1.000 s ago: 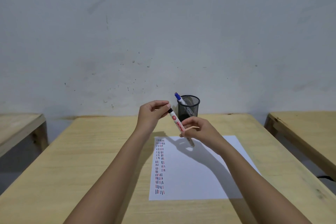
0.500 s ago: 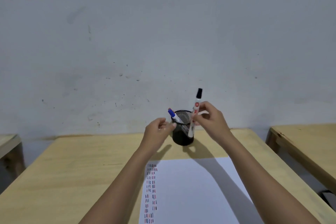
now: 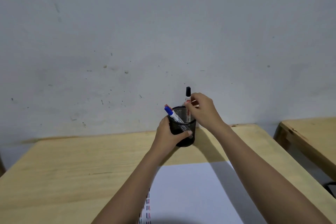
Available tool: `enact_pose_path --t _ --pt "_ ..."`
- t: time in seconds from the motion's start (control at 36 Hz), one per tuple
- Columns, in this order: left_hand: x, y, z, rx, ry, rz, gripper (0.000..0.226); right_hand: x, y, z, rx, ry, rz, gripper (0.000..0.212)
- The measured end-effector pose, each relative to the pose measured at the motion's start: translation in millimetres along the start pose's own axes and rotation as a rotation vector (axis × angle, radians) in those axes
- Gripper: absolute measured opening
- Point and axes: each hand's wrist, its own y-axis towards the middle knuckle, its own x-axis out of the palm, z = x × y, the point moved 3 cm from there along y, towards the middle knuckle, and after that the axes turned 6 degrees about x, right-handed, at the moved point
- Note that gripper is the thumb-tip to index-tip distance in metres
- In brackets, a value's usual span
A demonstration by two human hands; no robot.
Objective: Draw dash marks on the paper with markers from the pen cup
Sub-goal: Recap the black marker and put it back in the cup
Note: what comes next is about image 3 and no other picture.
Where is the person's right forearm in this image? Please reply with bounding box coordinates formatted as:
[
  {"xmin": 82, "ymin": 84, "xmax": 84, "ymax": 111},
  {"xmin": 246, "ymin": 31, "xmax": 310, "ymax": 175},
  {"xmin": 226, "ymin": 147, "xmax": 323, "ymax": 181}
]
[{"xmin": 212, "ymin": 124, "xmax": 333, "ymax": 224}]

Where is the person's left forearm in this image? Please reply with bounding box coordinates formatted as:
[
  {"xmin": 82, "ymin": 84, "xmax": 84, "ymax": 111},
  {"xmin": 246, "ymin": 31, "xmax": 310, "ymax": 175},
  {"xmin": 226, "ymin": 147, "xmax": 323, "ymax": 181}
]
[{"xmin": 90, "ymin": 146, "xmax": 170, "ymax": 224}]

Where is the light wooden side table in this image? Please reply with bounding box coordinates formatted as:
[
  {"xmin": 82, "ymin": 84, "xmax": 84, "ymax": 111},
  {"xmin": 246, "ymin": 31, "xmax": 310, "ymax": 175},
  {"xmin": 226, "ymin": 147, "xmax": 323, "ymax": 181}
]
[{"xmin": 273, "ymin": 117, "xmax": 336, "ymax": 182}]

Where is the person's right hand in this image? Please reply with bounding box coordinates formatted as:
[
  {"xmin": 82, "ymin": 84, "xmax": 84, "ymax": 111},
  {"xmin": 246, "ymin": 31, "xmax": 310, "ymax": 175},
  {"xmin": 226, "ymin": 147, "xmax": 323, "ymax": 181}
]
[{"xmin": 183, "ymin": 92, "xmax": 229, "ymax": 138}]

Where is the black marker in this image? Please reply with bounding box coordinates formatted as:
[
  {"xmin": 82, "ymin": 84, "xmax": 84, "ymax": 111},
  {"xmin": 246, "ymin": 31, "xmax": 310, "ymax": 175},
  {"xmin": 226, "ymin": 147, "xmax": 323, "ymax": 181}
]
[{"xmin": 184, "ymin": 86, "xmax": 192, "ymax": 123}]

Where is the white paper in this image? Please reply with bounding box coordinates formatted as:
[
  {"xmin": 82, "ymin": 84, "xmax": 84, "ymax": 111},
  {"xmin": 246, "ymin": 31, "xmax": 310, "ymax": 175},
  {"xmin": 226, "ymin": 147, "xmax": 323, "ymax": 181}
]
[{"xmin": 138, "ymin": 161, "xmax": 267, "ymax": 224}]

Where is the black cable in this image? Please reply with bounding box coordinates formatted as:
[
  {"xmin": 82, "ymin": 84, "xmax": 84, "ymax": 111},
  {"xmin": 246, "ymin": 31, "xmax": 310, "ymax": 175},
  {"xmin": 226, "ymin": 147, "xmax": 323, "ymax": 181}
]
[{"xmin": 322, "ymin": 181, "xmax": 336, "ymax": 198}]

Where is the blue marker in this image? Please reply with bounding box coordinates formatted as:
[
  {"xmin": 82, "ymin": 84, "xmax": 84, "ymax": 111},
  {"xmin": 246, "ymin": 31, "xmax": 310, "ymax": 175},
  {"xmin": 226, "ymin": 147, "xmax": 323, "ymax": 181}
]
[{"xmin": 164, "ymin": 106, "xmax": 194, "ymax": 138}]

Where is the person's left hand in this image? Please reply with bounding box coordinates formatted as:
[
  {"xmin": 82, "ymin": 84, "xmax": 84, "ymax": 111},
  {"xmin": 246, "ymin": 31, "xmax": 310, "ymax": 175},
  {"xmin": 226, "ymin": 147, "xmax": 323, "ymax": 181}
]
[{"xmin": 149, "ymin": 115, "xmax": 194, "ymax": 159}]

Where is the black mesh pen holder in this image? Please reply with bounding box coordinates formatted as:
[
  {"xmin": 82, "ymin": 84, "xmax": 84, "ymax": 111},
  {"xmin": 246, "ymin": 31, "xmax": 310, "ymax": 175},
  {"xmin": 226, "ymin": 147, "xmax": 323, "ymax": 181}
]
[{"xmin": 168, "ymin": 105, "xmax": 197, "ymax": 148}]

